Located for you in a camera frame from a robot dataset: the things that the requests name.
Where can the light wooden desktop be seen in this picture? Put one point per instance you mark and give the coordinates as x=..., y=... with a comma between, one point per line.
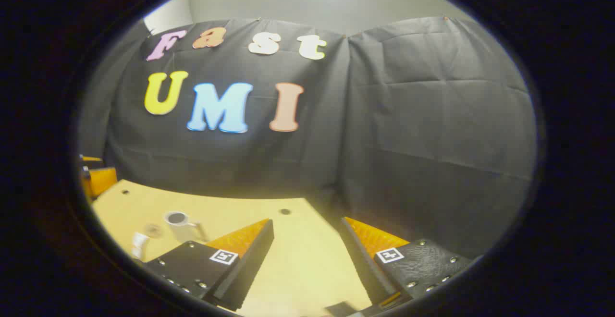
x=307, y=259

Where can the white toothpaste tube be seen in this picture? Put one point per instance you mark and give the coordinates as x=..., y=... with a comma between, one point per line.
x=140, y=242

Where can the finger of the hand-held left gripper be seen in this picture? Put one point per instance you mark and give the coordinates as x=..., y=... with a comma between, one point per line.
x=101, y=181
x=91, y=160

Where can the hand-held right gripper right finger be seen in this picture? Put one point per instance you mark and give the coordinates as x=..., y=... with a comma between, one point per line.
x=367, y=269

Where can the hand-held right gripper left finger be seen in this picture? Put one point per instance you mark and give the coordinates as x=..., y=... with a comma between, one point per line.
x=250, y=269

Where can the round cork coaster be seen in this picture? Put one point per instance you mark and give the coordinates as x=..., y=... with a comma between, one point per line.
x=153, y=231

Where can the black backdrop cloth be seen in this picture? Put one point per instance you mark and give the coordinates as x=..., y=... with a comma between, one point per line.
x=408, y=115

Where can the white cup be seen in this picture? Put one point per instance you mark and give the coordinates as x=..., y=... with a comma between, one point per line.
x=181, y=233

